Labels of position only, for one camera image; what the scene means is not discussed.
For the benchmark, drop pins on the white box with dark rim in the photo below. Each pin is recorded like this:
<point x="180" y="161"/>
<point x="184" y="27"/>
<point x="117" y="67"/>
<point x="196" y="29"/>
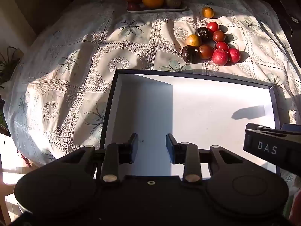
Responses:
<point x="199" y="113"/>

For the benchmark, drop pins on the white rectangular plate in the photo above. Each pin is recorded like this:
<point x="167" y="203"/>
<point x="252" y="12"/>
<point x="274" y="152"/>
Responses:
<point x="164" y="10"/>

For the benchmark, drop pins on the small dark red fruit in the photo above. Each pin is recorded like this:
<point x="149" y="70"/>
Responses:
<point x="132" y="6"/>

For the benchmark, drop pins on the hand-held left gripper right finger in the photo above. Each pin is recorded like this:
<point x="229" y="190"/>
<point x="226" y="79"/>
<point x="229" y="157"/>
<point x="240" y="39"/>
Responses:
<point x="169" y="148"/>

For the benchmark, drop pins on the large red radish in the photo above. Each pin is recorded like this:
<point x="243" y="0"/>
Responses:
<point x="220" y="57"/>

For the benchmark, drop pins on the dark wrinkled passion fruit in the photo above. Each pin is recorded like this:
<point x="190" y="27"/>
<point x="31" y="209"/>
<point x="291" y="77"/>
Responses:
<point x="203" y="34"/>
<point x="190" y="54"/>

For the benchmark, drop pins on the floral lace tablecloth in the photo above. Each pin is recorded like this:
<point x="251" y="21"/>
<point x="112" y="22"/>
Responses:
<point x="70" y="87"/>

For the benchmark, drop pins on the yellow orange round fruit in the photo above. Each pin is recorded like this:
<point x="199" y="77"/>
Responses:
<point x="193" y="40"/>

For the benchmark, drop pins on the small red radish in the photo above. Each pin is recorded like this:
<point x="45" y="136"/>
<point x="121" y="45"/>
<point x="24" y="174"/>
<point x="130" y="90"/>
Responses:
<point x="234" y="55"/>

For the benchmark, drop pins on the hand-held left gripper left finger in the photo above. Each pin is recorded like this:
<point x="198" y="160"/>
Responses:
<point x="135" y="148"/>

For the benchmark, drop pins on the wooden furniture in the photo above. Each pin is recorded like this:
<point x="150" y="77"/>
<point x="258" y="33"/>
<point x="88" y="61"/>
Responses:
<point x="9" y="193"/>

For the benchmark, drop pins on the red cherry tomato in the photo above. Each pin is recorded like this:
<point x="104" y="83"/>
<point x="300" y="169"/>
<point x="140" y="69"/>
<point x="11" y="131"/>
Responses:
<point x="222" y="46"/>
<point x="212" y="26"/>

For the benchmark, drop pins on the green houseplant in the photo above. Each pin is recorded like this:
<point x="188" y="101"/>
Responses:
<point x="8" y="66"/>

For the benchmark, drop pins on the dark red plum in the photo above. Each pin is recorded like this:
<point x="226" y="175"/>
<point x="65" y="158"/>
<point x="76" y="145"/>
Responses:
<point x="206" y="51"/>
<point x="219" y="36"/>

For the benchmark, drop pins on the dark furniture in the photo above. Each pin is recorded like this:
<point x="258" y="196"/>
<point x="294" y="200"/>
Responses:
<point x="288" y="11"/>

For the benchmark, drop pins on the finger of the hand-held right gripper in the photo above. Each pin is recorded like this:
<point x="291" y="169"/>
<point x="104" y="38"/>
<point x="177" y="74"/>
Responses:
<point x="265" y="130"/>

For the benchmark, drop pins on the small orange tangerine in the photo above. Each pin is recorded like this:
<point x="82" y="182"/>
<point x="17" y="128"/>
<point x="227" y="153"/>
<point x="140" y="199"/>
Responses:
<point x="208" y="12"/>

